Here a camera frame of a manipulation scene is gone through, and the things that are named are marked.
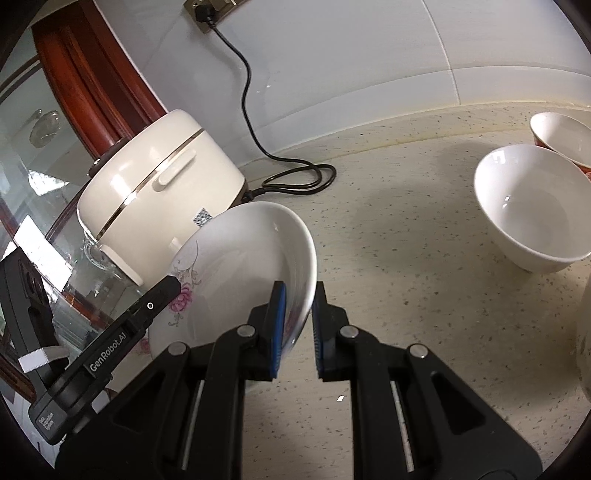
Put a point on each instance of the red wooden door frame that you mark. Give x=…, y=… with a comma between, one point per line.
x=83, y=78

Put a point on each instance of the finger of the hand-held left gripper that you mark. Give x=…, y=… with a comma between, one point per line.
x=154, y=300

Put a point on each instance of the red and white bowl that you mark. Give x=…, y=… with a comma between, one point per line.
x=561, y=134

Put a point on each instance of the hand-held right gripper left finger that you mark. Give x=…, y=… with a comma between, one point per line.
x=278, y=323

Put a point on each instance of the floral white plate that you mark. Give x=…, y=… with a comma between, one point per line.
x=240, y=267

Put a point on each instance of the plain white bowl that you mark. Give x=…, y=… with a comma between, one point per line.
x=521, y=207

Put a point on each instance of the glass door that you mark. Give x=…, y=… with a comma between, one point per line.
x=27, y=184

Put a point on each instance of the wall socket panel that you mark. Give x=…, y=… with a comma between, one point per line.
x=228, y=5

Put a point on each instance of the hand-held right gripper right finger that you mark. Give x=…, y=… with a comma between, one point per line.
x=318, y=332

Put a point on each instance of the cream rice cooker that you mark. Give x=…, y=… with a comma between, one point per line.
x=152, y=207

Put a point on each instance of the leaf pattern white bowl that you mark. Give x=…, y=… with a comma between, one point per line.
x=585, y=341

